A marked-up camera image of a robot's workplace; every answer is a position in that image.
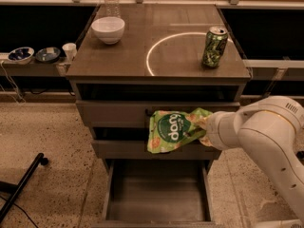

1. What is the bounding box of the white hanging cable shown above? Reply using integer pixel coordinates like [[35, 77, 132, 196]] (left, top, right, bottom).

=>
[[0, 60, 27, 104]]

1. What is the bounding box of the grey drawer cabinet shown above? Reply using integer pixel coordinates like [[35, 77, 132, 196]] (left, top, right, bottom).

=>
[[65, 3, 252, 228]]

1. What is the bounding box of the grey middle drawer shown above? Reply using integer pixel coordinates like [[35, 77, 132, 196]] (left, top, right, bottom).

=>
[[92, 140, 220, 160]]

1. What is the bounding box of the green soda can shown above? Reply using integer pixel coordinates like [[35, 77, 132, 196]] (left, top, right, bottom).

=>
[[201, 26, 228, 68]]

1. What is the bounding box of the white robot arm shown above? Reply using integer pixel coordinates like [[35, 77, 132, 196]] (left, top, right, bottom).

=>
[[195, 96, 304, 228]]

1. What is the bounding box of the black floor cable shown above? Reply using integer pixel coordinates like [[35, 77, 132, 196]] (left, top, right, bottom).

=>
[[0, 195, 40, 228]]

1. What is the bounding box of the black stand leg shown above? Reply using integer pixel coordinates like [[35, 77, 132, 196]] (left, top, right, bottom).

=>
[[0, 153, 48, 222]]

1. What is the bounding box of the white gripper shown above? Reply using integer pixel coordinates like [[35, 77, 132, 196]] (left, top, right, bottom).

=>
[[195, 111, 245, 150]]

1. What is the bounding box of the clear plastic water bottle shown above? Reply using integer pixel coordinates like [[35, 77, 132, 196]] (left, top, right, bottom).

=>
[[104, 0, 121, 17]]

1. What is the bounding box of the blue patterned bowl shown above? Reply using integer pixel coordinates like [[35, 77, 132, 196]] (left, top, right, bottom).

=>
[[8, 47, 34, 65]]

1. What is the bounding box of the green rice chip bag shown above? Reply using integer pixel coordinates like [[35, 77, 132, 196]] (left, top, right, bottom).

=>
[[147, 108, 212, 154]]

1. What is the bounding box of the grey top drawer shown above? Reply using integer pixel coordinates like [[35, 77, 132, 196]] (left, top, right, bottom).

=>
[[76, 100, 239, 128]]

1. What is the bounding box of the grey side shelf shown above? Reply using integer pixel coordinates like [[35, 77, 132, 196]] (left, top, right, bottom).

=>
[[0, 53, 70, 77]]

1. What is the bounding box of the grey open bottom drawer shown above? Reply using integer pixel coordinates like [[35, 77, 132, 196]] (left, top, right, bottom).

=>
[[92, 160, 224, 228]]

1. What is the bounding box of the white ceramic bowl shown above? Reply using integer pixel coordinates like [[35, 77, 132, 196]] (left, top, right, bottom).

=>
[[91, 17, 125, 45]]

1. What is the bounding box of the white paper cup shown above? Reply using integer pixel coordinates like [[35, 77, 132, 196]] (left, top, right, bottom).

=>
[[62, 43, 77, 61]]

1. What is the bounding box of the dark blue bowl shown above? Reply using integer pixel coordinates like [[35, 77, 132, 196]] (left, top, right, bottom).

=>
[[35, 47, 61, 63]]

